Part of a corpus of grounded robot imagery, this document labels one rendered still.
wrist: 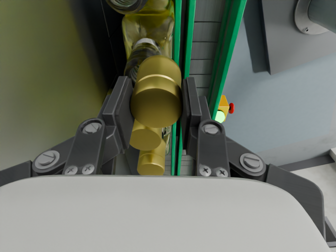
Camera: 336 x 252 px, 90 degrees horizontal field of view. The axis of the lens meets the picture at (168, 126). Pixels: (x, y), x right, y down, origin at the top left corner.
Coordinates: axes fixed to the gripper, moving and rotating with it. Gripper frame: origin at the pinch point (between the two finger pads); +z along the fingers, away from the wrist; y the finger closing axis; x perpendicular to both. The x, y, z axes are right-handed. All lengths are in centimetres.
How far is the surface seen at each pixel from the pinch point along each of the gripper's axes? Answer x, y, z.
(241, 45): -16, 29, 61
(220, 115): -29.4, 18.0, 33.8
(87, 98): -10.7, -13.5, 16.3
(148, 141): -5.8, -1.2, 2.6
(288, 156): -195, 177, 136
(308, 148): -175, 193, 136
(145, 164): -10.1, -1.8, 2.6
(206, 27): -3.0, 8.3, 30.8
